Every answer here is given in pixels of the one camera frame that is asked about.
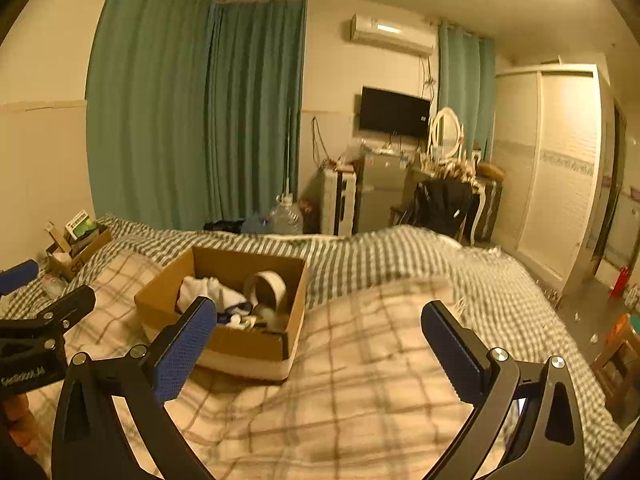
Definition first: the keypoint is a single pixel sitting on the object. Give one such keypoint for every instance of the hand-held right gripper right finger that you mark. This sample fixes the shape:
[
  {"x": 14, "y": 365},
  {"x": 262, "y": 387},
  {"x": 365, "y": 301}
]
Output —
[{"x": 452, "y": 355}]

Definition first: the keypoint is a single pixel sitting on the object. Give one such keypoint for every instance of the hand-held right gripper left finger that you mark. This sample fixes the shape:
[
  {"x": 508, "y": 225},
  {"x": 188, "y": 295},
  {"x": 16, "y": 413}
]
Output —
[{"x": 185, "y": 350}]

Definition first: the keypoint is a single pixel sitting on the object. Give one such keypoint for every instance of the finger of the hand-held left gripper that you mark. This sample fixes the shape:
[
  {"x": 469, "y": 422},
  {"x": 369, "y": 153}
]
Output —
[
  {"x": 20, "y": 275},
  {"x": 70, "y": 302}
]

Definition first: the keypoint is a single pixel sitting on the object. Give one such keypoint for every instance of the blue and white sock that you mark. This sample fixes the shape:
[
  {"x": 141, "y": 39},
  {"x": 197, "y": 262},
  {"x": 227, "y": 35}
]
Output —
[{"x": 235, "y": 312}]

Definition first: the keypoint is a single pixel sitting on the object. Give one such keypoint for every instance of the brown cardboard box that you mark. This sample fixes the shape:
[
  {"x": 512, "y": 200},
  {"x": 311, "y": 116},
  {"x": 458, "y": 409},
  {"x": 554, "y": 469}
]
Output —
[{"x": 250, "y": 347}]

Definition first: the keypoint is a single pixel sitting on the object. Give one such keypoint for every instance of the grey tape roll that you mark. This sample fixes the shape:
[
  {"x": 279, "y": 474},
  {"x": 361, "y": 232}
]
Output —
[{"x": 272, "y": 287}]

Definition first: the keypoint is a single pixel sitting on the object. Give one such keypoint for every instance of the person's left hand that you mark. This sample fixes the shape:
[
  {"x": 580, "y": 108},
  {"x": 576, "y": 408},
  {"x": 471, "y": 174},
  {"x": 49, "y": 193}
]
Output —
[{"x": 21, "y": 412}]

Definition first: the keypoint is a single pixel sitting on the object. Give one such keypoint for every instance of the clear plastic bottle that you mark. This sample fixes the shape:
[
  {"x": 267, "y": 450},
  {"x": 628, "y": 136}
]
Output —
[{"x": 52, "y": 285}]

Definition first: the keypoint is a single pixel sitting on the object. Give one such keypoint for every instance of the small printed cardboard box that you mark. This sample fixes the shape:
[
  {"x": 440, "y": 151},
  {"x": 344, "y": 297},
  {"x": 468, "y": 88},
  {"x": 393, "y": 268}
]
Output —
[{"x": 75, "y": 265}]

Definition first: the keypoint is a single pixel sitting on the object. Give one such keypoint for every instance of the green and white carton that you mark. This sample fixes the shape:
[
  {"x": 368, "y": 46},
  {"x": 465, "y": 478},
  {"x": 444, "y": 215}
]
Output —
[{"x": 80, "y": 222}]

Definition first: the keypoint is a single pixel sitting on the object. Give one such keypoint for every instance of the green checked duvet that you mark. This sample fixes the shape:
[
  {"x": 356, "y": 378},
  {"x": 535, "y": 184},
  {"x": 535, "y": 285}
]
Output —
[{"x": 390, "y": 260}]

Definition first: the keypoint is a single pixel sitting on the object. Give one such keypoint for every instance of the dark cloth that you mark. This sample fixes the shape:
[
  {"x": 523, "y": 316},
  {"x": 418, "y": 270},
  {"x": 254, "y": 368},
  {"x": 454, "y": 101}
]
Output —
[{"x": 225, "y": 226}]

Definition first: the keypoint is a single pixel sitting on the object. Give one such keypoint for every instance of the dark chair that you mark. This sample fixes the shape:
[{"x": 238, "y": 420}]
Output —
[{"x": 401, "y": 217}]

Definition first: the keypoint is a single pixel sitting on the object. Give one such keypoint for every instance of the wooden stool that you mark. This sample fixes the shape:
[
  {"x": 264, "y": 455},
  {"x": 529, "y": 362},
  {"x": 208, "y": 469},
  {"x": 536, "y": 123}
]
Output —
[{"x": 607, "y": 355}]

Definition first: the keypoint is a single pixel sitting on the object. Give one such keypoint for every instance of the brown suitcase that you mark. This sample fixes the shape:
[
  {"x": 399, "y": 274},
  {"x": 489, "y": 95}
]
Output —
[{"x": 492, "y": 205}]

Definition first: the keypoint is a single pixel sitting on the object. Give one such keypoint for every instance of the clear water jug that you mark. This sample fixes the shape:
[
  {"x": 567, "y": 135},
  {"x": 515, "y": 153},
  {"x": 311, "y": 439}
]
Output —
[{"x": 287, "y": 220}]

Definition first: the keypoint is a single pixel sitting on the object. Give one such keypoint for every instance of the grey small refrigerator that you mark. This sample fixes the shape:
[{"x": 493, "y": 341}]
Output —
[{"x": 380, "y": 195}]

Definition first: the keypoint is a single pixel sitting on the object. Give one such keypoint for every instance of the dark patterned bag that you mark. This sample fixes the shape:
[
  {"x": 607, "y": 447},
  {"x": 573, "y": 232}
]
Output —
[{"x": 307, "y": 215}]

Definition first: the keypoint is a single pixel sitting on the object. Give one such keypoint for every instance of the red fire extinguisher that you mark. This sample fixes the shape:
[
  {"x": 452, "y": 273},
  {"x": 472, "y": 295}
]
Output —
[{"x": 621, "y": 282}]

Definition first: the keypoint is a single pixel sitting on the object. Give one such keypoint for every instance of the tan fluffy item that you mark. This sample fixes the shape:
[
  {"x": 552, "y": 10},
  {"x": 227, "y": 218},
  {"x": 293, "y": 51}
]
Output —
[{"x": 452, "y": 171}]

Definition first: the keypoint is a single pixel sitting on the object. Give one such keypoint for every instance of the white ribbed suitcase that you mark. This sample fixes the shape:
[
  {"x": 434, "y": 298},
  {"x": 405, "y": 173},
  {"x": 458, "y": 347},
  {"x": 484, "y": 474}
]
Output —
[{"x": 332, "y": 200}]

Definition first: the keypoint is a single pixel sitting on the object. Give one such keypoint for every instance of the white louvered wardrobe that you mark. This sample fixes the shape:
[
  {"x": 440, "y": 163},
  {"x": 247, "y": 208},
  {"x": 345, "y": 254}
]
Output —
[{"x": 555, "y": 185}]

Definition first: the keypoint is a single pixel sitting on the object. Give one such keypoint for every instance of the wide green curtain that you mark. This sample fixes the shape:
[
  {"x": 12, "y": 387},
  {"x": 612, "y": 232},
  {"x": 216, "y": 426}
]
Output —
[{"x": 150, "y": 110}]

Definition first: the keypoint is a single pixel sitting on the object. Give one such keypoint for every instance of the white oval mirror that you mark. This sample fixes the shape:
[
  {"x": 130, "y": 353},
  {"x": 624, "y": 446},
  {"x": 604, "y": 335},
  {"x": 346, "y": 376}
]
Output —
[{"x": 445, "y": 130}]

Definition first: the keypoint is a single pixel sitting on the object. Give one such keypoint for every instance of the white pole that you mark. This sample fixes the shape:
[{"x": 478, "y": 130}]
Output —
[{"x": 288, "y": 150}]

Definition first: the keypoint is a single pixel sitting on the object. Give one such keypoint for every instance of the clear plastic bag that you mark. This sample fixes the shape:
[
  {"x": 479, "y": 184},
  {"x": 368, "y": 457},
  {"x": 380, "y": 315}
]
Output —
[{"x": 356, "y": 150}]

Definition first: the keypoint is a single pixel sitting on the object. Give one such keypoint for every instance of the narrow green curtain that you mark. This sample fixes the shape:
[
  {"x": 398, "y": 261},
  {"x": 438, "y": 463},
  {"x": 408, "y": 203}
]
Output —
[{"x": 467, "y": 85}]

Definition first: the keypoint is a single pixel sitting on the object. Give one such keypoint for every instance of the white air conditioner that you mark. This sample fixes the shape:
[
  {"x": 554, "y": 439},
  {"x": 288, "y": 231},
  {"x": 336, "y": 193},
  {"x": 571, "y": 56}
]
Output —
[{"x": 390, "y": 35}]

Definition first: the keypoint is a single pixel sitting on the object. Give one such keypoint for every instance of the black wall television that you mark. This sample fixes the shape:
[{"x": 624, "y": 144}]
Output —
[{"x": 395, "y": 110}]

